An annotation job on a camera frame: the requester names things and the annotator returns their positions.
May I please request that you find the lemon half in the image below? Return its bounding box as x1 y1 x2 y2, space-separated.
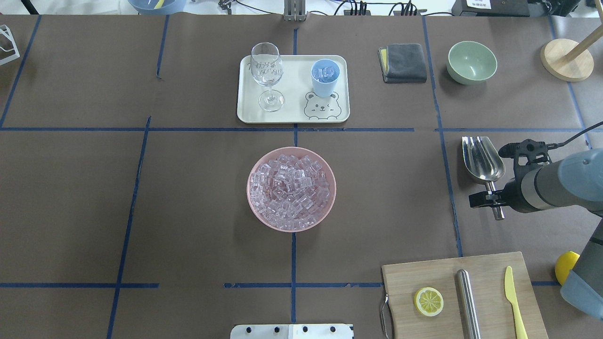
414 287 444 317

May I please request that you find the steel cylinder muddler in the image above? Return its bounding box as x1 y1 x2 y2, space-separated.
455 269 481 339

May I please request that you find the white wire rack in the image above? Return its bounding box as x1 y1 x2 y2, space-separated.
0 25 21 65

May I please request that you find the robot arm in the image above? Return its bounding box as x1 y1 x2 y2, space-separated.
462 137 603 320

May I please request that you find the silver metal ice scoop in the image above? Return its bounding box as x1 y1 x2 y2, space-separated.
462 137 505 221

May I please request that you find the wooden cup stand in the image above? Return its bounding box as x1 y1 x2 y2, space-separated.
540 25 603 82

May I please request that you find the cream bear tray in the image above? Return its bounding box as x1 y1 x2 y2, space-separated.
237 55 350 124

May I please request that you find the clear wine glass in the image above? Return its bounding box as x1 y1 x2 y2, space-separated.
251 41 285 112

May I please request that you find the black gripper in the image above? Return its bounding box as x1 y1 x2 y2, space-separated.
469 139 552 208

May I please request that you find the pink bowl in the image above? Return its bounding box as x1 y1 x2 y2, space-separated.
246 147 337 233

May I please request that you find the light blue basin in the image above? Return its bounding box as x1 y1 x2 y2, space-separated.
128 0 187 15

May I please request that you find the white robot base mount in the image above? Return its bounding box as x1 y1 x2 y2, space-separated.
230 323 355 339

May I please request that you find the wooden cutting board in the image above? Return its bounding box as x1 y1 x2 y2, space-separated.
382 252 548 339

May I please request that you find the yellow plastic knife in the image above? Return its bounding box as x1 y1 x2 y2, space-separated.
504 266 528 339

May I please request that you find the grey yellow folded cloth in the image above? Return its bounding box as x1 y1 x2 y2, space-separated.
378 43 427 83

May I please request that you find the clear ice cubes pile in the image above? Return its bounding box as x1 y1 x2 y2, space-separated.
250 153 330 230

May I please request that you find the blue plastic cup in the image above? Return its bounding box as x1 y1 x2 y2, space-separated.
310 58 340 98

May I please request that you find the green bowl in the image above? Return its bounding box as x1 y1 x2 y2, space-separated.
447 41 498 85

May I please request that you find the yellow lemon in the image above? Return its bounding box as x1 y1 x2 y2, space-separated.
554 251 580 286

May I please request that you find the aluminium frame post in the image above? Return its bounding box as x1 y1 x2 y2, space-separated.
284 0 308 22

